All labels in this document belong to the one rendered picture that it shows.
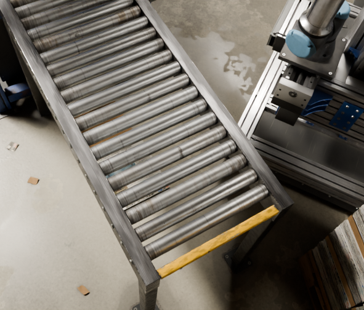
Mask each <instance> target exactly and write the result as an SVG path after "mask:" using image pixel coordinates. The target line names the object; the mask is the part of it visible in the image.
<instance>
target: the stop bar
mask: <svg viewBox="0 0 364 310"><path fill-rule="evenodd" d="M278 213H279V210H278V209H277V207H276V205H272V206H271V207H269V208H267V209H265V210H263V211H262V212H260V213H258V214H256V215H255V216H253V217H251V218H249V219H247V220H245V221H244V222H242V223H240V224H238V225H236V226H234V227H233V228H231V229H229V230H228V231H226V232H224V233H222V234H220V235H218V236H217V237H215V238H213V239H211V240H209V241H207V242H206V243H204V244H202V245H201V246H199V247H197V248H195V249H193V250H191V251H190V252H188V253H186V254H185V255H182V256H180V257H179V258H177V259H175V260H174V261H172V262H170V263H168V264H166V265H164V266H163V267H161V268H159V269H157V270H156V273H157V275H158V277H159V278H160V279H164V278H165V277H167V276H169V275H170V274H172V273H174V272H176V271H178V270H180V269H182V268H183V267H184V266H186V265H188V264H190V263H192V262H194V261H195V260H197V259H199V258H201V257H202V256H204V255H206V254H208V253H209V252H211V251H213V250H215V249H216V248H218V247H220V246H222V245H224V244H226V243H227V242H229V241H231V240H232V239H234V238H236V237H238V236H240V235H241V234H243V233H245V232H246V231H249V230H250V229H252V228H254V227H255V226H257V225H259V224H261V223H264V222H265V221H266V220H268V219H269V218H272V217H273V216H275V215H277V214H278Z"/></svg>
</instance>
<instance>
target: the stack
mask: <svg viewBox="0 0 364 310"><path fill-rule="evenodd" d="M352 217H353V219H354V222H355V224H356V226H357V229H358V231H359V233H360V236H361V238H362V241H363V243H364V205H362V206H361V207H360V208H359V209H358V210H357V211H356V212H355V213H353V215H352ZM329 238H330V241H331V243H332V245H333V248H334V251H335V253H336V256H337V258H338V260H339V263H340V265H341V268H342V271H343V273H344V276H345V278H346V281H347V284H348V286H349V289H350V292H351V294H352V297H353V299H354V303H355V305H359V304H361V305H362V304H363V306H359V307H356V310H364V259H363V256H362V253H361V251H360V249H359V246H358V244H357V241H356V239H355V236H354V234H353V231H352V228H351V227H350V224H349V221H348V220H344V221H343V223H342V224H340V225H339V226H338V227H337V228H336V229H334V231H333V232H331V233H330V235H329ZM311 252H312V255H313V258H314V261H315V264H316V266H317V269H318V273H319V275H320V279H321V281H322V284H323V288H324V290H325V293H326V297H327V299H328V302H329V305H330V308H331V310H352V308H354V307H355V306H354V307H351V305H350V303H349V299H348V297H347V294H346V291H345V290H344V286H343V284H342V281H341V278H340V276H339V273H338V270H337V268H336V265H335V263H334V260H333V257H332V255H331V252H330V250H329V247H328V244H327V242H326V239H324V240H323V241H320V242H319V244H318V245H317V246H316V247H315V248H314V249H312V250H311ZM298 262H299V265H300V268H301V271H302V275H303V277H304V280H305V284H306V286H307V289H308V292H309V295H310V299H311V301H312V304H313V308H314V310H327V308H326V304H325V301H324V299H323V295H322V292H321V290H320V286H319V284H318V280H317V277H316V275H315V272H314V270H313V266H312V263H311V260H310V257H309V254H308V252H307V253H305V254H304V255H303V256H302V257H301V258H299V259H298ZM314 287H315V288H314ZM315 290H316V291H315ZM316 292H317V293H316ZM317 295H318V297H317ZM318 299H319V300H318ZM319 301H320V303H319ZM320 305H321V306H320ZM321 307H322V309H321Z"/></svg>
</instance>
